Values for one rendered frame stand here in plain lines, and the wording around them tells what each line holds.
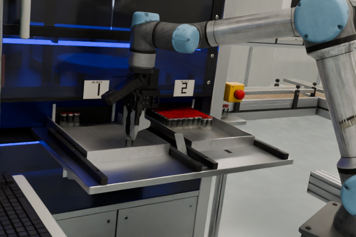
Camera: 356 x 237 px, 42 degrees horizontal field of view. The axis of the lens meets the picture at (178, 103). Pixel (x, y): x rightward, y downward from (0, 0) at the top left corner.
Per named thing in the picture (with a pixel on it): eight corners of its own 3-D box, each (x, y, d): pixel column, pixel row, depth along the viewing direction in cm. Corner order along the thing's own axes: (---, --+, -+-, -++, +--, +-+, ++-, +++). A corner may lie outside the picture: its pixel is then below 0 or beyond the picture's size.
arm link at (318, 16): (404, 201, 114) (348, -16, 113) (402, 224, 101) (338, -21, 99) (354, 206, 120) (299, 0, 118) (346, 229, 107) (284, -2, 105)
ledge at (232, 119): (200, 116, 195) (201, 112, 194) (224, 115, 202) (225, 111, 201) (221, 126, 183) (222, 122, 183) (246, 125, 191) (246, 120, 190)
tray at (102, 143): (45, 126, 152) (46, 116, 151) (118, 121, 167) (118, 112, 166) (86, 164, 125) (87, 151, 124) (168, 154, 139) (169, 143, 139)
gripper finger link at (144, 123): (152, 140, 137) (153, 109, 135) (134, 142, 133) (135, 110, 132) (147, 138, 139) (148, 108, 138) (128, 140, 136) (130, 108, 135)
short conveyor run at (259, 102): (205, 124, 191) (210, 87, 187) (184, 114, 203) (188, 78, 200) (317, 116, 229) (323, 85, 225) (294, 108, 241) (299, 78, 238)
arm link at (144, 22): (153, 14, 125) (126, 10, 129) (149, 54, 127) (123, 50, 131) (167, 14, 132) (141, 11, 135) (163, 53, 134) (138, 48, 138)
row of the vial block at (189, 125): (163, 129, 164) (165, 116, 163) (205, 126, 174) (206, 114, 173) (167, 130, 162) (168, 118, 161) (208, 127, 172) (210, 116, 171)
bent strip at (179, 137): (171, 151, 143) (174, 133, 141) (179, 151, 144) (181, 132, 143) (198, 168, 131) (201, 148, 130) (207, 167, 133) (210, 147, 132)
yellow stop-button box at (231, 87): (217, 98, 187) (219, 80, 185) (231, 98, 191) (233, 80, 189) (229, 103, 181) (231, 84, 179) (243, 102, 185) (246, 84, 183)
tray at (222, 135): (138, 120, 171) (139, 111, 170) (195, 117, 185) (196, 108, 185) (190, 152, 144) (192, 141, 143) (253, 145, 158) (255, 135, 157)
